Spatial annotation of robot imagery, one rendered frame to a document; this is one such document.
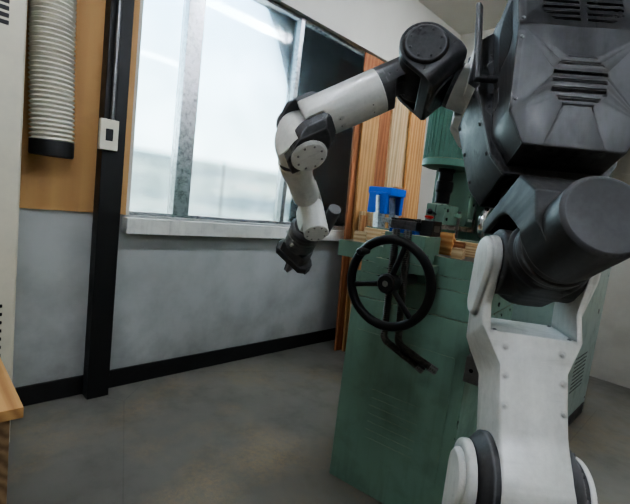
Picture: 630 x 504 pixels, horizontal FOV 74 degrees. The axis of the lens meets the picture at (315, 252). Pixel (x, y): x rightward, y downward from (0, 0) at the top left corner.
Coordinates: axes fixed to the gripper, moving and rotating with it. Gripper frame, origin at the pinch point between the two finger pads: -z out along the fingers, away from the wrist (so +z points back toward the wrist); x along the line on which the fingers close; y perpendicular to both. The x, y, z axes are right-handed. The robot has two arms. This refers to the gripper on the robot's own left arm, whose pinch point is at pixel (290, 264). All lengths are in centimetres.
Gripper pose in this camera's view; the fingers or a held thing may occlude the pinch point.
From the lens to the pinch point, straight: 128.4
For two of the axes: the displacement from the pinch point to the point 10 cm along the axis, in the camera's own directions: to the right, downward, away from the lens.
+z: 3.0, -5.8, -7.6
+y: 6.3, -4.8, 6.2
